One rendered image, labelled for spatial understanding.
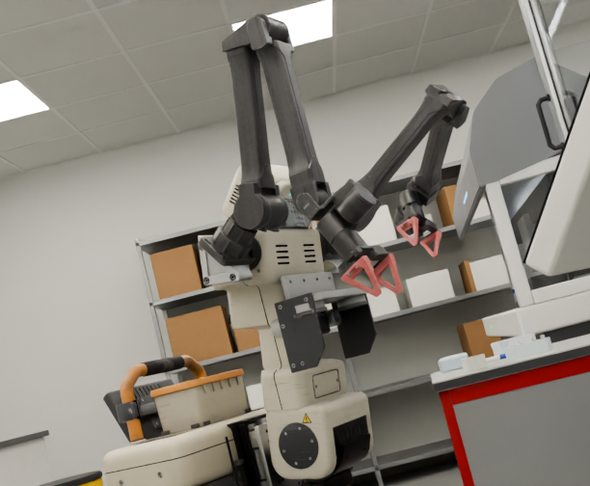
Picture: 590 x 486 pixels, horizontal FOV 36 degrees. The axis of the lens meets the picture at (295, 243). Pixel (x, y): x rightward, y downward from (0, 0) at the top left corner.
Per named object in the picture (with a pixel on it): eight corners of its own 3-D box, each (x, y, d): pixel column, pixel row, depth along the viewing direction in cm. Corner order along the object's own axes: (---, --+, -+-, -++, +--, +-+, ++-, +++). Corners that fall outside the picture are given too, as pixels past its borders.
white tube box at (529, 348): (507, 361, 267) (503, 348, 267) (513, 358, 274) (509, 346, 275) (548, 351, 262) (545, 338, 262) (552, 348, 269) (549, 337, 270)
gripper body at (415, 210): (398, 228, 258) (392, 207, 263) (419, 239, 265) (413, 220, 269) (416, 216, 255) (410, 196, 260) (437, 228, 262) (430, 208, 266)
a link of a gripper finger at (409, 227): (401, 249, 253) (393, 222, 258) (415, 256, 257) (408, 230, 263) (420, 236, 249) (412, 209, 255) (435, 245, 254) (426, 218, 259)
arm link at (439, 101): (433, 68, 229) (465, 90, 226) (442, 87, 242) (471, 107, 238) (323, 205, 231) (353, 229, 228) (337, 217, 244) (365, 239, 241)
